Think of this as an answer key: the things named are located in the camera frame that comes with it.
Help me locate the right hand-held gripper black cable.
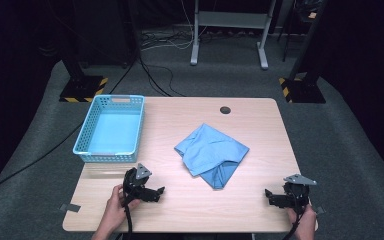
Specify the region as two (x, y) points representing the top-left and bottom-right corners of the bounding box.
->
(281, 186), (306, 240)

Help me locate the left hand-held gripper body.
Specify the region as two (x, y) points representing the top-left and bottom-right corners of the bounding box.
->
(122, 162), (161, 204)

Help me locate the person's right hand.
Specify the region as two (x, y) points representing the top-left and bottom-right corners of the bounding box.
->
(286, 203), (318, 235)

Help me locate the left hand-held gripper black cable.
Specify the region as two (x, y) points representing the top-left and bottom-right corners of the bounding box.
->
(122, 186), (134, 240)

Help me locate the white metal stand frame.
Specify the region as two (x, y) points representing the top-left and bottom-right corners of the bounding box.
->
(189, 0), (278, 71)

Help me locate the bundle of white floor cables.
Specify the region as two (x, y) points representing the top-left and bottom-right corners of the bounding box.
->
(140, 0), (211, 52)

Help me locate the long black floor cable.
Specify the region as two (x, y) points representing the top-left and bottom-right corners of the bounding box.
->
(0, 121), (85, 193)

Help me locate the blue plastic basket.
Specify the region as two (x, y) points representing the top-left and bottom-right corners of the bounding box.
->
(72, 94), (146, 164)

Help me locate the black stand with striped base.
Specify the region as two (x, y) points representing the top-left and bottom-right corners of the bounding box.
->
(278, 0), (328, 105)
(58, 49), (109, 104)

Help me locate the person's left hand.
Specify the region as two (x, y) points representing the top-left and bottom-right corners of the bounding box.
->
(103, 183), (142, 232)

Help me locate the hand-held gripper black cable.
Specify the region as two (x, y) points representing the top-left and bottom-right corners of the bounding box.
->
(281, 186), (306, 240)
(122, 186), (134, 240)

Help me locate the blue short-sleeved shirt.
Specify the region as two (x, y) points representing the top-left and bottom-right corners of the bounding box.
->
(173, 123), (250, 190)

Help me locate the black cabinet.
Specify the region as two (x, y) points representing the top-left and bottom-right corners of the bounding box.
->
(72, 0), (138, 67)

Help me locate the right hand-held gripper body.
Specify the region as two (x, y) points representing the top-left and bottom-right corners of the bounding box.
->
(279, 173), (318, 210)

